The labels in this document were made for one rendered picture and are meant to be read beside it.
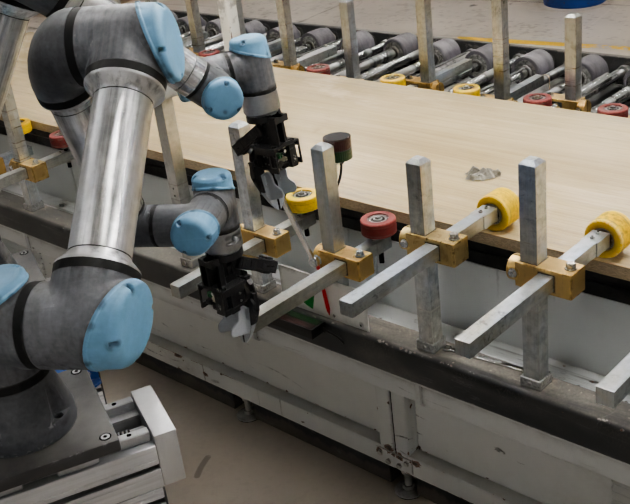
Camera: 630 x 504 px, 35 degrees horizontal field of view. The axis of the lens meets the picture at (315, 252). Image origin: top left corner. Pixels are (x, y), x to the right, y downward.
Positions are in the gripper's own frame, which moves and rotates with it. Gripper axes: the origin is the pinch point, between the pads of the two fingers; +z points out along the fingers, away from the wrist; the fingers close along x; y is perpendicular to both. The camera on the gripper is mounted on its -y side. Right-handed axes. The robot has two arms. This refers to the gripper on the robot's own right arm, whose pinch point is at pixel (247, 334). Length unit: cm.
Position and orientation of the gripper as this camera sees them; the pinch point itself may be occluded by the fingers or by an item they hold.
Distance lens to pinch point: 197.4
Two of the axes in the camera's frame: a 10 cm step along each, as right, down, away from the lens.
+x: 7.4, 2.2, -6.4
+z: 1.1, 8.9, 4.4
